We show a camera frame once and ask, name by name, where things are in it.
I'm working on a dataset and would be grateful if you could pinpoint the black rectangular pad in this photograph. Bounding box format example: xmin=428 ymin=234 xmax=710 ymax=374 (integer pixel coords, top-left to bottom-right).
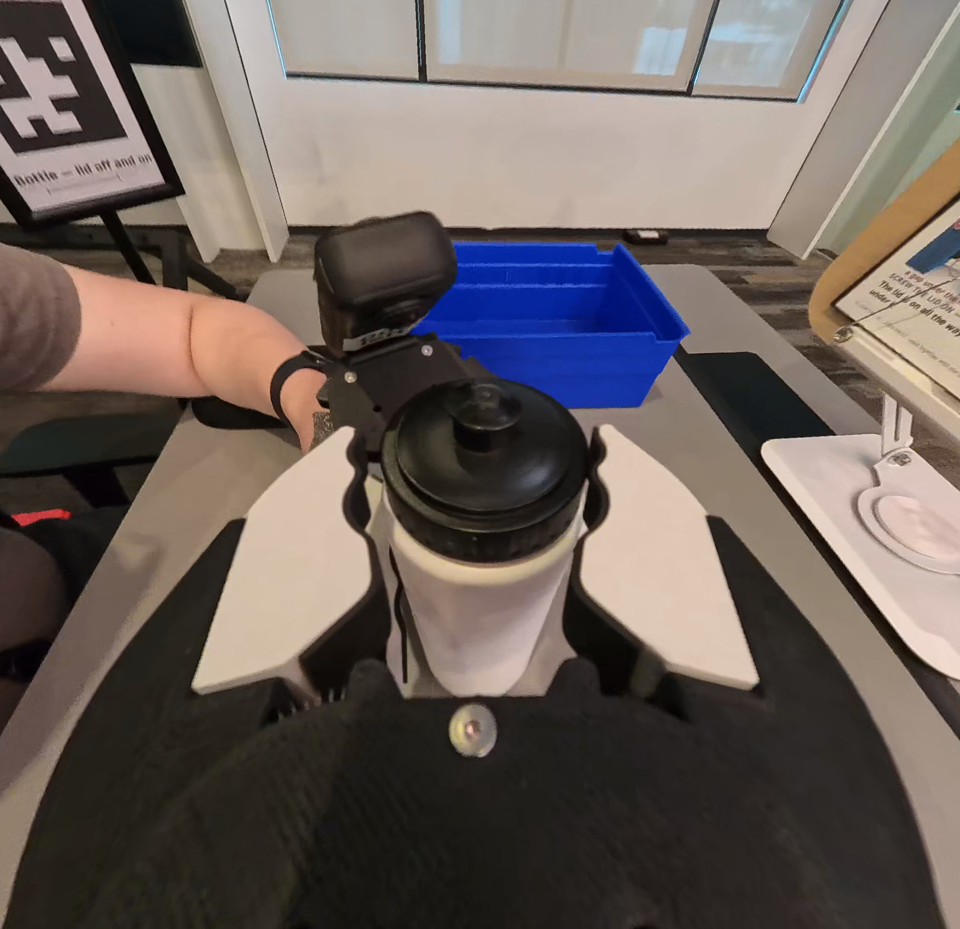
xmin=675 ymin=351 xmax=834 ymax=439

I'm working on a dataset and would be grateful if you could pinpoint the blue plastic bin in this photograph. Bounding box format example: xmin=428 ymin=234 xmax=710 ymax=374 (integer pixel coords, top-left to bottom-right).
xmin=412 ymin=240 xmax=691 ymax=409

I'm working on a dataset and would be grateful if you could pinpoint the framed marker sign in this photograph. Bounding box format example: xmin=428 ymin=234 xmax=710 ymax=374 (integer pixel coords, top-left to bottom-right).
xmin=0 ymin=0 xmax=185 ymax=229

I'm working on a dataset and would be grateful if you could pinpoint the dark wall screen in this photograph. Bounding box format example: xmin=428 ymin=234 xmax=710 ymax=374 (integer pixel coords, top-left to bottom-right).
xmin=97 ymin=0 xmax=204 ymax=68

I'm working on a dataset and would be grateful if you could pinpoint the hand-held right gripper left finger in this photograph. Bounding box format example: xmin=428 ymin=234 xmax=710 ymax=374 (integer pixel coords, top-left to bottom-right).
xmin=191 ymin=426 xmax=395 ymax=696

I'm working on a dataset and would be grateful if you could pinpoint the white plastic bottle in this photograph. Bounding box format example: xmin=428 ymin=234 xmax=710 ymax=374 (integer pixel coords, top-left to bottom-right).
xmin=382 ymin=509 xmax=586 ymax=696

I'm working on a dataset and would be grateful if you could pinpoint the printed instruction sheet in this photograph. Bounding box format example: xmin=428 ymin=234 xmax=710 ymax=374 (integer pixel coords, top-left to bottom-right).
xmin=834 ymin=201 xmax=960 ymax=401

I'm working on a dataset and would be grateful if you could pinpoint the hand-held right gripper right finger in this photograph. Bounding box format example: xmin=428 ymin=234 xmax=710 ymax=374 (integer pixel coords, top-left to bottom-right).
xmin=566 ymin=422 xmax=761 ymax=692

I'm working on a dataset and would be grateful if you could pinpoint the black bottle lid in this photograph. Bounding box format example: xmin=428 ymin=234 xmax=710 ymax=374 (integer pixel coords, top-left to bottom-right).
xmin=381 ymin=377 xmax=590 ymax=563

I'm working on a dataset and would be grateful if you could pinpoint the framed glass window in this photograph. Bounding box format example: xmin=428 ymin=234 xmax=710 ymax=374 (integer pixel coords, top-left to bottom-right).
xmin=262 ymin=0 xmax=860 ymax=104

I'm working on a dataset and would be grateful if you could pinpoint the black sign easel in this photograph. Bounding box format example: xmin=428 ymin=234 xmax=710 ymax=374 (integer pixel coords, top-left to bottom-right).
xmin=0 ymin=209 xmax=241 ymax=300

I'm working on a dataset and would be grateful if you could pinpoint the black wristband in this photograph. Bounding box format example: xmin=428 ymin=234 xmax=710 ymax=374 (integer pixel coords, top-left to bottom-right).
xmin=270 ymin=350 xmax=331 ymax=429

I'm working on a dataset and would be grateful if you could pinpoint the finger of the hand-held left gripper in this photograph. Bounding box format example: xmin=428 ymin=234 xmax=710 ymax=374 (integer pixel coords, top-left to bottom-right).
xmin=366 ymin=479 xmax=412 ymax=686

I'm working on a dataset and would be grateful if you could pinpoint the person's left hand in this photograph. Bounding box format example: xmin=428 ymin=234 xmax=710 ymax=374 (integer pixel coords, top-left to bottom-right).
xmin=288 ymin=377 xmax=336 ymax=452

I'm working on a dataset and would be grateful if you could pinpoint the dark chair seat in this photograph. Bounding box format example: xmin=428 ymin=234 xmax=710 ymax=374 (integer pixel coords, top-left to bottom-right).
xmin=0 ymin=400 xmax=185 ymax=476

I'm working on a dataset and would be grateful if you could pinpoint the person's left forearm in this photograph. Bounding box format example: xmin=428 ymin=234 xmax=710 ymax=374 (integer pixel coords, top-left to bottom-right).
xmin=60 ymin=265 xmax=316 ymax=428

